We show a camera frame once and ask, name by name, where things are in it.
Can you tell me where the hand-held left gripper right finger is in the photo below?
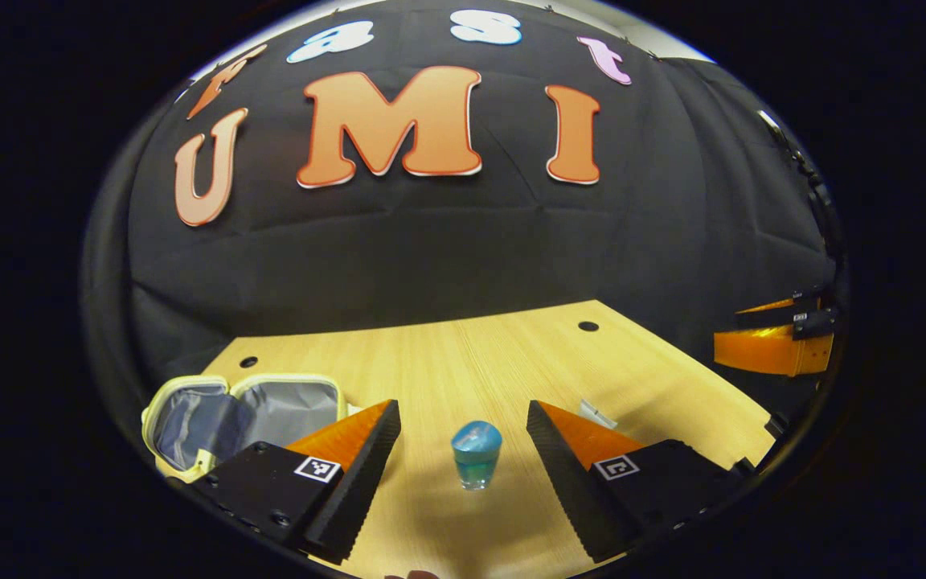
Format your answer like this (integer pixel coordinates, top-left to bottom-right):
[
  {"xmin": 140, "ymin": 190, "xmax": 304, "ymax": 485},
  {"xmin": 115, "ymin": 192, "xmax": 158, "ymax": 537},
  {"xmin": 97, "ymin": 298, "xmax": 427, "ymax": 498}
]
[{"xmin": 526, "ymin": 400, "xmax": 757, "ymax": 564}]

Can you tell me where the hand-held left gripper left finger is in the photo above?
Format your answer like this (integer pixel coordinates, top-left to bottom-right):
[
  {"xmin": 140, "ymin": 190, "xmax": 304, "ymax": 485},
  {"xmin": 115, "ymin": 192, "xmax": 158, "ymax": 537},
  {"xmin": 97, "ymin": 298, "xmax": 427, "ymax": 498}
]
[{"xmin": 190, "ymin": 400, "xmax": 402, "ymax": 564}]

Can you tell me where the blue skin care bottle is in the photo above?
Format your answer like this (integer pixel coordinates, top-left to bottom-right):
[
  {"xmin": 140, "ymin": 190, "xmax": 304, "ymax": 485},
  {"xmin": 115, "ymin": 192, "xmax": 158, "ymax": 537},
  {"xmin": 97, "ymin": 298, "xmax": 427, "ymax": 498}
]
[{"xmin": 451, "ymin": 420, "xmax": 504, "ymax": 491}]

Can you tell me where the cream suitcase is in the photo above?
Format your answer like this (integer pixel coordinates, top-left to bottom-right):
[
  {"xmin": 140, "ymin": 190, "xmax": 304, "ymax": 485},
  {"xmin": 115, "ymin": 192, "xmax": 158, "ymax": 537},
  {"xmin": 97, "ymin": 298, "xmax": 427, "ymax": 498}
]
[{"xmin": 141, "ymin": 373, "xmax": 349, "ymax": 483}]

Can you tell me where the black backdrop cloth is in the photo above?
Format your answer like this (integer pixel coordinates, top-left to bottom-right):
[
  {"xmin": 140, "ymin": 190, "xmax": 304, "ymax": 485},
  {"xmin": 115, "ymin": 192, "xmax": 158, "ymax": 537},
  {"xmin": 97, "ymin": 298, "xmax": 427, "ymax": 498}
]
[{"xmin": 81, "ymin": 0, "xmax": 846, "ymax": 483}]

